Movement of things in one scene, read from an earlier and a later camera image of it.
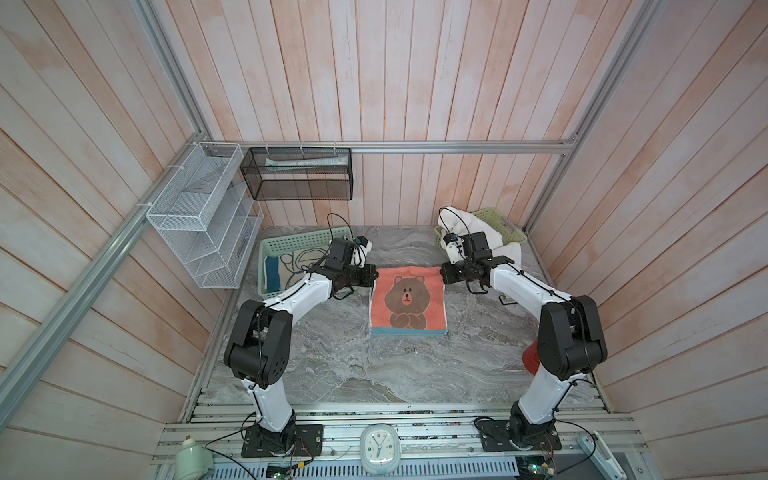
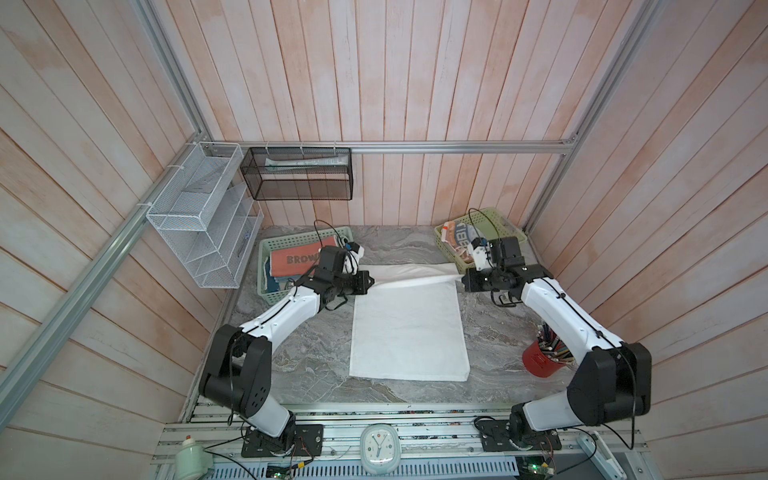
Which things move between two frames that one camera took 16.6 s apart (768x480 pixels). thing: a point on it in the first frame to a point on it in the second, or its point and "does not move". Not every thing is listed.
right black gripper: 446,271 to 469,279
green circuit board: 534,468 does not move
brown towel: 408,301 to 299,259
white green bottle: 192,461 does not move
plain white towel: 455,222 to 408,326
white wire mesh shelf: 207,214 does not move
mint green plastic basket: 285,258 does not move
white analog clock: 380,449 does not move
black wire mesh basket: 299,173 does not move
